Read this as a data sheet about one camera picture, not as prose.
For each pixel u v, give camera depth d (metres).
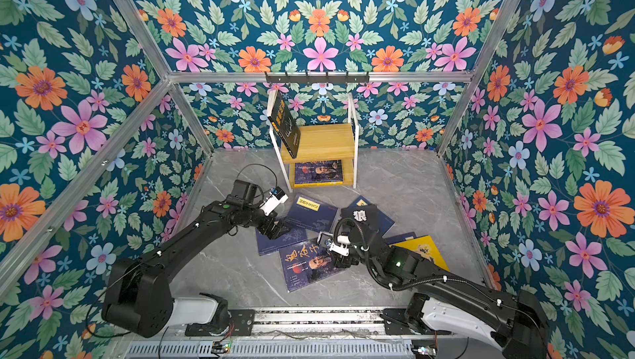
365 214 0.95
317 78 0.93
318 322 0.75
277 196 0.75
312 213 0.97
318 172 1.04
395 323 0.72
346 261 0.65
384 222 0.96
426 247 0.86
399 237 0.92
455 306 0.48
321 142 0.95
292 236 0.91
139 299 0.41
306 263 0.84
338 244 0.60
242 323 0.74
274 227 0.75
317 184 1.01
